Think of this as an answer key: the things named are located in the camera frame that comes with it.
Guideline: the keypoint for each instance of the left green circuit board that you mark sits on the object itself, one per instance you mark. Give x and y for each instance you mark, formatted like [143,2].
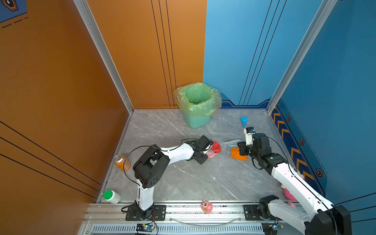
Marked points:
[145,228]

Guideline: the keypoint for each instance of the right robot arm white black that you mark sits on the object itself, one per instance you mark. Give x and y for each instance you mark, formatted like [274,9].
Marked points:
[319,217]

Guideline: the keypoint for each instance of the pink paper scrap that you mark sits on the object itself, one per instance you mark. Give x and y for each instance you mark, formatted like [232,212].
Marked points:
[211,154]

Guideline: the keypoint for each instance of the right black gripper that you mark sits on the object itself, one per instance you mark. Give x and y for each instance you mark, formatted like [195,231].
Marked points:
[243,145]

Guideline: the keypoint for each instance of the pink pig toy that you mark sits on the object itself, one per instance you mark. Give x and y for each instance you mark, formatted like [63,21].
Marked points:
[206,207]

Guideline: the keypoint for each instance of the green trash bin with bag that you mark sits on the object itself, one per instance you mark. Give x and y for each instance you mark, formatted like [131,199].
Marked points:
[198,102]

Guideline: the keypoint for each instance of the blue paper scrap far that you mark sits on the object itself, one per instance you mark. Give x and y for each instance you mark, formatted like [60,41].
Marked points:
[244,121]

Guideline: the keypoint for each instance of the green circuit board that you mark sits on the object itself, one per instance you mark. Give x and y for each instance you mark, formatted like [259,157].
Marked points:
[271,229]
[145,228]

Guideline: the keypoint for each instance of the white bottle green cap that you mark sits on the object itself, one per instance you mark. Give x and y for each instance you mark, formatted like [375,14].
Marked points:
[111,196]

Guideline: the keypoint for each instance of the orange paper scrap left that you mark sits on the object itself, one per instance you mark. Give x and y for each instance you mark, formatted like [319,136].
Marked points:
[235,154]

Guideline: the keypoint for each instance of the red paper scrap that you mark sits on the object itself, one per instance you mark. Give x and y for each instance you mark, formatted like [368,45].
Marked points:
[216,147]

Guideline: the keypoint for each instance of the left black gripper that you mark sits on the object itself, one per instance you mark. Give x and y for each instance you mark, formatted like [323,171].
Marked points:
[202,160]

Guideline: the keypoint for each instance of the orange soda can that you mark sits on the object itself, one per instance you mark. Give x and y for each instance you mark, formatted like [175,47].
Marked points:
[122,162]

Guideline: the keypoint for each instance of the teal hand brush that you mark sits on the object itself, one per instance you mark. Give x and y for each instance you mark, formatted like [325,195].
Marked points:
[232,143]

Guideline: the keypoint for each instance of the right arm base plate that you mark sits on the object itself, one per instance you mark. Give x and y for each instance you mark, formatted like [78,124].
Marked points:
[254,212]

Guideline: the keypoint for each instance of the plush doll pink dress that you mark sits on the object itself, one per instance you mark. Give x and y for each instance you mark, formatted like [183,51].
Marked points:
[289,196]

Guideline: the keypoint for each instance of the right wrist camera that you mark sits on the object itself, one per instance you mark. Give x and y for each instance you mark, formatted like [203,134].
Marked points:
[249,132]

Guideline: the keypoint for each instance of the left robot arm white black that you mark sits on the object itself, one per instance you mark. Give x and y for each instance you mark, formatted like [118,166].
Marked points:
[150,167]

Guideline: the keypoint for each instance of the right green circuit board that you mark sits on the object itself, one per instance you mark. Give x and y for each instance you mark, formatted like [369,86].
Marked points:
[271,229]

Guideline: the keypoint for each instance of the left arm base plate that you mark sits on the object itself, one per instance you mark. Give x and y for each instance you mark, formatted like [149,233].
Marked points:
[134,213]

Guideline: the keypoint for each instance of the teal plastic dustpan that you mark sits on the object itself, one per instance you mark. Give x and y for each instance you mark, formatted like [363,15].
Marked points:
[211,153]

